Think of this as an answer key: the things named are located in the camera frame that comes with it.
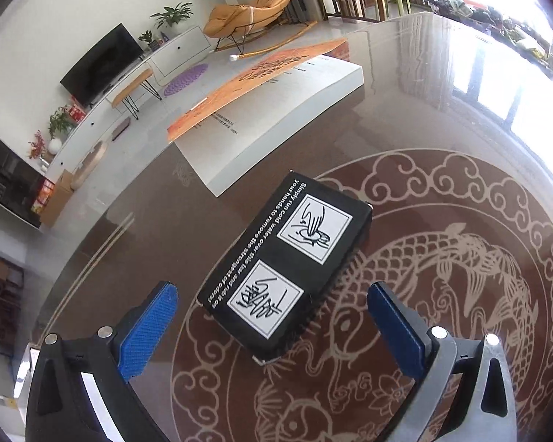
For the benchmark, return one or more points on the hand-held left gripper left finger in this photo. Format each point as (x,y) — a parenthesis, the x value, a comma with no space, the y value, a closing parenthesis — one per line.
(147,331)

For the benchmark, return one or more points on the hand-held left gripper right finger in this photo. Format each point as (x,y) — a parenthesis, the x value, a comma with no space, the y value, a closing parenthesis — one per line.
(396,331)

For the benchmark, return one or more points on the black printed box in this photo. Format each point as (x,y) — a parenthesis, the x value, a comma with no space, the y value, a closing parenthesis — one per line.
(281,267)

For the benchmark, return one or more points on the cardboard box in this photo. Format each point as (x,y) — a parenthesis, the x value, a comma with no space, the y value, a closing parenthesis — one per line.
(57,198)

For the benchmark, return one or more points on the dark glass display cabinet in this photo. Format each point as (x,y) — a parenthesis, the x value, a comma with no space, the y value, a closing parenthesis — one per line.
(4,179)

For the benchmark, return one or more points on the red flowers in vase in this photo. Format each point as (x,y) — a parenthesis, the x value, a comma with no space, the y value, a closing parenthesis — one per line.
(39,145)

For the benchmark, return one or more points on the green potted plant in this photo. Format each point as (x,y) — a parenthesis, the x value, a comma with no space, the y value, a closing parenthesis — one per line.
(61,122)

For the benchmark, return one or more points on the red gift box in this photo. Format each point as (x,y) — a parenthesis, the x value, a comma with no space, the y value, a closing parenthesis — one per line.
(77,113)

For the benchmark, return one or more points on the orange bench with hairpin legs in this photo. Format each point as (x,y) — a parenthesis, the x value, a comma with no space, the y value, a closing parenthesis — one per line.
(131,85)

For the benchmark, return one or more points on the white box with orange lid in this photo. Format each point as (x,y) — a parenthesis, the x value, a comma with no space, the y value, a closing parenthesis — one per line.
(276,115)

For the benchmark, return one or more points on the purple round floor mat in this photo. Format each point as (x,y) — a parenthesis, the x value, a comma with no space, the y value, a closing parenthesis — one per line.
(186,78)

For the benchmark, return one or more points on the black television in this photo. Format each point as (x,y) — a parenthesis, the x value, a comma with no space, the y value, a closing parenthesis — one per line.
(101,64)

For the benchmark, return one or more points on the white television cabinet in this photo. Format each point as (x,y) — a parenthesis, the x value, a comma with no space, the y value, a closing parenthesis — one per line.
(184,50)

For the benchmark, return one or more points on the small potted plant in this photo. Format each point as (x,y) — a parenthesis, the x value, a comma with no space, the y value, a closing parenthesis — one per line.
(148,40)

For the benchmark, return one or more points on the large leafy potted plant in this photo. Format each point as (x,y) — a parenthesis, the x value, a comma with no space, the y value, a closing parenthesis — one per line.
(173,16)

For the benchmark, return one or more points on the pile of assorted clutter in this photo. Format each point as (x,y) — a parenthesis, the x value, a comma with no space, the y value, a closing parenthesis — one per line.
(497,23)

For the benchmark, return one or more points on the orange lounge chair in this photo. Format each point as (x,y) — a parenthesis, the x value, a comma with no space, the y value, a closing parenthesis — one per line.
(258,0)

